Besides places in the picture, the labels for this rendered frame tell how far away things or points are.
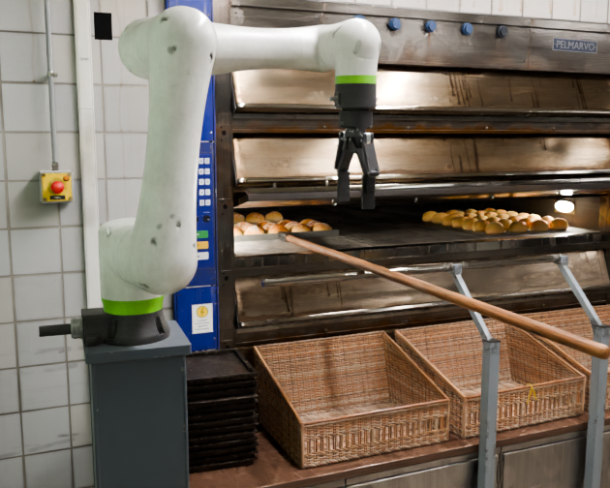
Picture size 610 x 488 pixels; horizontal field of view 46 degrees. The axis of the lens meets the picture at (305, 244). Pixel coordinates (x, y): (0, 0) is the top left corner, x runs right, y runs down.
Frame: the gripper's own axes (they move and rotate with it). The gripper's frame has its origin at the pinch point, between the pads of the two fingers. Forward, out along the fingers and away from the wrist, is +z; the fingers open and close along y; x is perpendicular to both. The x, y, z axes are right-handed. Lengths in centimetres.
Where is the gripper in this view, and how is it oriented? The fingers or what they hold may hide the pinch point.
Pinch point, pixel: (355, 199)
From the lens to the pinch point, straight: 164.2
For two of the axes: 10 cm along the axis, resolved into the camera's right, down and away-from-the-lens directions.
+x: 9.4, -0.7, 3.4
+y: 3.5, 1.7, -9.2
